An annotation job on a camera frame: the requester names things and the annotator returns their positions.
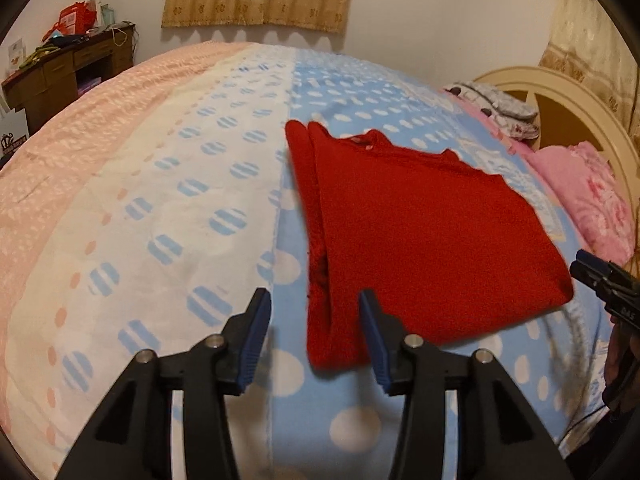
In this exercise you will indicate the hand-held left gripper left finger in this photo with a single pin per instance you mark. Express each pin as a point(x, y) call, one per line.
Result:
point(254, 342)

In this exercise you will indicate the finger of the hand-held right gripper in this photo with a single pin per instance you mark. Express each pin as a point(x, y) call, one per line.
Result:
point(595, 261)
point(592, 277)

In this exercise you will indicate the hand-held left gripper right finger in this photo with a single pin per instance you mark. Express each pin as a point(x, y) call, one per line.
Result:
point(376, 342)

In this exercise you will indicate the red knitted sweater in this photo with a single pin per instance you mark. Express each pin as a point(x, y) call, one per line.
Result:
point(425, 240)

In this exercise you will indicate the person's right hand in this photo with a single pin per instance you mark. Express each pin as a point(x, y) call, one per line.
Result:
point(619, 365)

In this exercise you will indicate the pink floral pillow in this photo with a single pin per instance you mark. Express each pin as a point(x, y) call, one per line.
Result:
point(587, 200)

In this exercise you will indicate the dotted pink and blue bedspread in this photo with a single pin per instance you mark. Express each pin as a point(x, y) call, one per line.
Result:
point(150, 220)

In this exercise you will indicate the cream wooden headboard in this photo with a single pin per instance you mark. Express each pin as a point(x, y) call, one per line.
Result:
point(565, 100)

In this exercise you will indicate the grey patterned pillow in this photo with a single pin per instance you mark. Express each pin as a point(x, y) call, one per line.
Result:
point(500, 107)

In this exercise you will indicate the long beige floral curtain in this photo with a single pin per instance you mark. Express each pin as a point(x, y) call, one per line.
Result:
point(592, 45)

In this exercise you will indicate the white paper bag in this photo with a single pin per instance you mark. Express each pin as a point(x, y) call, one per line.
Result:
point(12, 135)

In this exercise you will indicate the dark wooden desk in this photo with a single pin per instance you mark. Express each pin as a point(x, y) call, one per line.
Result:
point(60, 77)

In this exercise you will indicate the white card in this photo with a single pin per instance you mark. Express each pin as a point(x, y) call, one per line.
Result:
point(16, 55)

